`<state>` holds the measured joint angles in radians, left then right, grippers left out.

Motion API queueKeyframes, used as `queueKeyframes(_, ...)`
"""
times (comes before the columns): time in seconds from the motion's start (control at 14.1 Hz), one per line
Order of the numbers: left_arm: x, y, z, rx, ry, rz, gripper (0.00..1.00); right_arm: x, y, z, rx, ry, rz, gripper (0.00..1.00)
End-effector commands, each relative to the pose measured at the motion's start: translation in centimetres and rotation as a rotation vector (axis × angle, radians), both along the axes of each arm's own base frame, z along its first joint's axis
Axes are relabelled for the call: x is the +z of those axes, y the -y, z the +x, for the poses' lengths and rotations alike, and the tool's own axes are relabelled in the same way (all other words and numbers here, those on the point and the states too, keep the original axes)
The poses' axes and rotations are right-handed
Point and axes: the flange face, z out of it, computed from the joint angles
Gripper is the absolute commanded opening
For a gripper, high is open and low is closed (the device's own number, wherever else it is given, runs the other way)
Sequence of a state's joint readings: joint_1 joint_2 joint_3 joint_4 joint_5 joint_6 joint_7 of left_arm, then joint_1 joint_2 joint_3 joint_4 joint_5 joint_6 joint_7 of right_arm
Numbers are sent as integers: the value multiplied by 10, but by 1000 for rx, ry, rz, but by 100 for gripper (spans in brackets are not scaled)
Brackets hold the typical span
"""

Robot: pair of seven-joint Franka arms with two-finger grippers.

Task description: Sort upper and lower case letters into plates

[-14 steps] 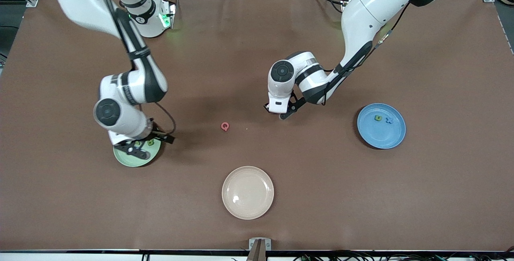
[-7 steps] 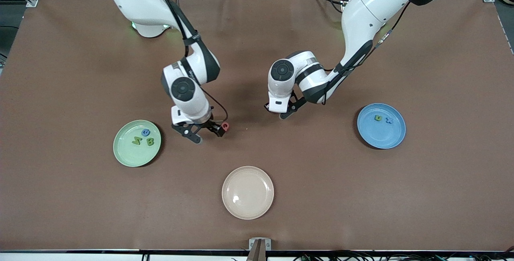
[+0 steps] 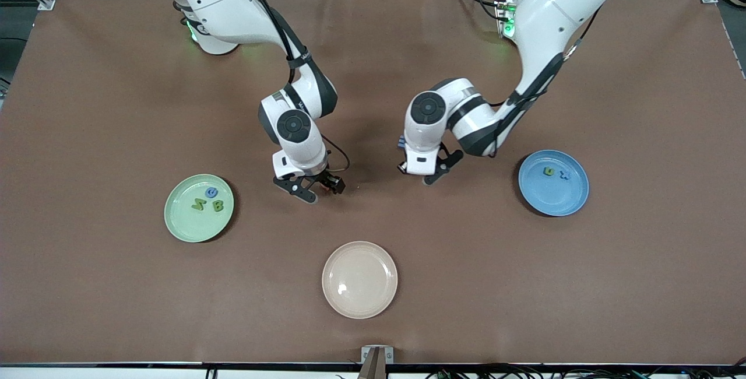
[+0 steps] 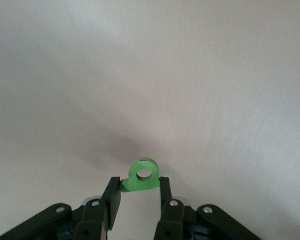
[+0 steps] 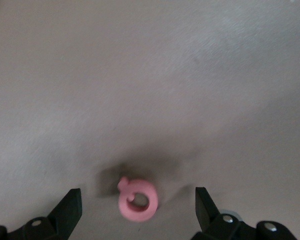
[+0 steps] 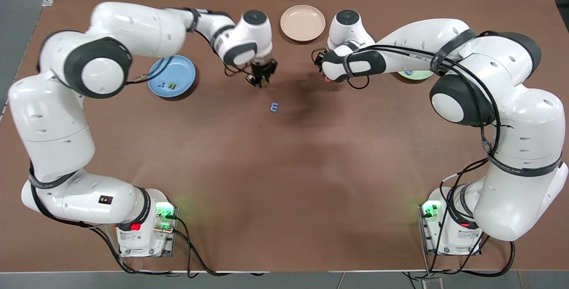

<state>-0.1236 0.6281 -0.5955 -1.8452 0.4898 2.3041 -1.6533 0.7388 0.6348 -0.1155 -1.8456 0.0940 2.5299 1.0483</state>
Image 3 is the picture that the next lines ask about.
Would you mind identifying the black cable bundle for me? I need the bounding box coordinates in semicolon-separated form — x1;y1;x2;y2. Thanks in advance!
425;364;746;379

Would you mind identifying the metal base bracket green light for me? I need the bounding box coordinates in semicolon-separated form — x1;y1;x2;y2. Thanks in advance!
494;0;519;38

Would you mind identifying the brown table mat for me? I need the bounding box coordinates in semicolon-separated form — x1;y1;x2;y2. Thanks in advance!
0;0;746;365

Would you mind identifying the metal camera bracket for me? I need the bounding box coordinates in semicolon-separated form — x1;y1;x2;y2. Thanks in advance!
361;345;395;379

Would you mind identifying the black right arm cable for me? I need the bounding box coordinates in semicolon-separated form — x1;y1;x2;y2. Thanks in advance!
321;134;351;174

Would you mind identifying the beige plate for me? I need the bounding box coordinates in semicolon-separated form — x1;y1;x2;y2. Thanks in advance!
322;241;399;320

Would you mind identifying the green plate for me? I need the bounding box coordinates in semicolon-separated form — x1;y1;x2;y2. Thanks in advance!
164;174;235;244

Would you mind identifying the blue plate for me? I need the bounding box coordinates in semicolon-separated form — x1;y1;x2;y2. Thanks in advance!
518;149;590;217

